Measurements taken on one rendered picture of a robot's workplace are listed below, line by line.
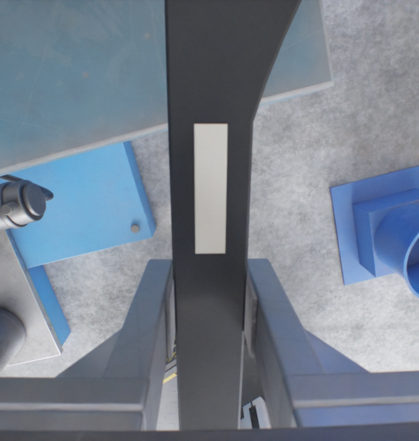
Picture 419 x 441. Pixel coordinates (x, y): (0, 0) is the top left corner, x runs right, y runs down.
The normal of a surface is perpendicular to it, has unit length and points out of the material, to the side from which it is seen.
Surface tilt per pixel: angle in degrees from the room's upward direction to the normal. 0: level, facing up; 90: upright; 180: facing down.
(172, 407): 0
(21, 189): 90
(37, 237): 0
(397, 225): 90
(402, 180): 0
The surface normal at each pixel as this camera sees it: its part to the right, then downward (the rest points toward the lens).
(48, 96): 0.03, 0.27
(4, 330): 0.78, -0.61
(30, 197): 0.97, -0.24
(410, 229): -0.82, -0.55
